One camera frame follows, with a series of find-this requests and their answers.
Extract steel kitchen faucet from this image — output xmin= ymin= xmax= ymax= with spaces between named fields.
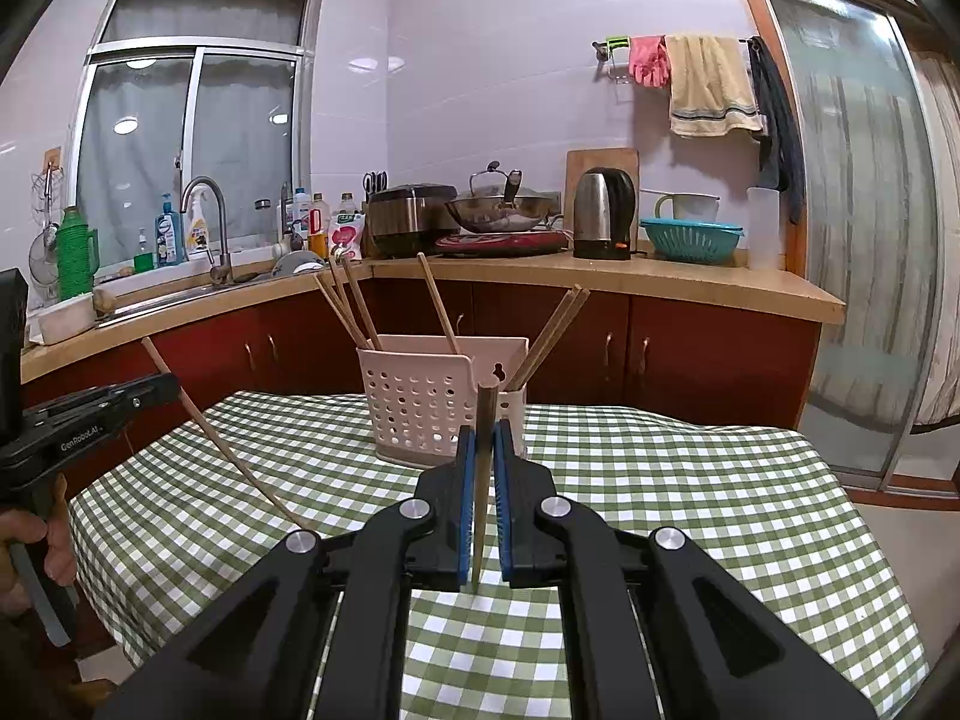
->
xmin=180 ymin=176 xmax=235 ymax=286

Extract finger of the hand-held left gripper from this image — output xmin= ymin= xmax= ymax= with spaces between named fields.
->
xmin=0 ymin=411 xmax=130 ymax=497
xmin=25 ymin=373 xmax=182 ymax=434

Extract steel electric kettle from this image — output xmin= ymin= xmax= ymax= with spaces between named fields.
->
xmin=574 ymin=167 xmax=637 ymax=261

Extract frosted glass door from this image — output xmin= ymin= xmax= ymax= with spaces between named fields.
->
xmin=724 ymin=0 xmax=960 ymax=500

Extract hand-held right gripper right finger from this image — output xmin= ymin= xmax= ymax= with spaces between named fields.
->
xmin=492 ymin=418 xmax=880 ymax=720

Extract green checked tablecloth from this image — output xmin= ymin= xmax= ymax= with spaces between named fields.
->
xmin=67 ymin=390 xmax=931 ymax=720

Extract translucent plastic pitcher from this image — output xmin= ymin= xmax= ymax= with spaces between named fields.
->
xmin=746 ymin=186 xmax=787 ymax=271

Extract wooden cutting board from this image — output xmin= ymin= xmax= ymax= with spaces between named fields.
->
xmin=564 ymin=148 xmax=640 ymax=241

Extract white plastic tub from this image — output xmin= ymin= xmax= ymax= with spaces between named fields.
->
xmin=37 ymin=296 xmax=98 ymax=346

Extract green thermos jug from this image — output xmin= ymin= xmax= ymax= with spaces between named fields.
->
xmin=56 ymin=206 xmax=100 ymax=301

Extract blue dish soap bottle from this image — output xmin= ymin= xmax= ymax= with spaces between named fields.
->
xmin=155 ymin=193 xmax=187 ymax=265

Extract teal plastic colander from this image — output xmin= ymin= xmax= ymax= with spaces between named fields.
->
xmin=639 ymin=217 xmax=745 ymax=266

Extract cream towel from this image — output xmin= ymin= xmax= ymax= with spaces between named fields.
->
xmin=665 ymin=34 xmax=764 ymax=140

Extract dark hanging cloth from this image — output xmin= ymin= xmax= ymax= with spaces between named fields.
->
xmin=748 ymin=36 xmax=805 ymax=224

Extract person's left hand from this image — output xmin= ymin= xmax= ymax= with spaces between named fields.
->
xmin=0 ymin=510 xmax=77 ymax=616

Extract cooking oil bottle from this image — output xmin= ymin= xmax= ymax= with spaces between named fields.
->
xmin=307 ymin=193 xmax=331 ymax=260

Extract dark rice cooker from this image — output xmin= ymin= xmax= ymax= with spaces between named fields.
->
xmin=364 ymin=184 xmax=460 ymax=257

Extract glass wok lid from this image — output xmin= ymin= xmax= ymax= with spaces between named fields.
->
xmin=469 ymin=161 xmax=526 ymax=201

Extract white perforated plastic basket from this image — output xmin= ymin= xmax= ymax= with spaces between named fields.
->
xmin=356 ymin=335 xmax=530 ymax=467

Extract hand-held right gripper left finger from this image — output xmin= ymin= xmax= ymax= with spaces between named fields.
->
xmin=97 ymin=424 xmax=481 ymax=720

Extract wooden kitchen counter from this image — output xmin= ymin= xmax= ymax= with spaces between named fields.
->
xmin=21 ymin=251 xmax=847 ymax=383

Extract white spray bottle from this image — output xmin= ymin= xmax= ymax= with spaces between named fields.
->
xmin=184 ymin=189 xmax=212 ymax=260

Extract red kitchen cabinets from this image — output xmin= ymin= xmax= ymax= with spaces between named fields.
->
xmin=22 ymin=277 xmax=822 ymax=481

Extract steel sink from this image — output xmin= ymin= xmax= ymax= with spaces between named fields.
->
xmin=94 ymin=274 xmax=301 ymax=327

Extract hanging wire strainer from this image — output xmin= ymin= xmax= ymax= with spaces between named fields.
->
xmin=28 ymin=161 xmax=65 ymax=308

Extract steel wok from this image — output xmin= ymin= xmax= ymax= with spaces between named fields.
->
xmin=445 ymin=191 xmax=560 ymax=235

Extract red induction cooker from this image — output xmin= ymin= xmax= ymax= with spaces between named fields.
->
xmin=436 ymin=229 xmax=571 ymax=260

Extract sliding glass window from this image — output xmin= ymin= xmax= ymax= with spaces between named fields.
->
xmin=75 ymin=0 xmax=327 ymax=271

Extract pink packet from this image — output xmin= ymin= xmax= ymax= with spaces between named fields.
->
xmin=330 ymin=214 xmax=366 ymax=262

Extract pink rubber gloves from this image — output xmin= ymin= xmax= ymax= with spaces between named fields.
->
xmin=628 ymin=35 xmax=672 ymax=87

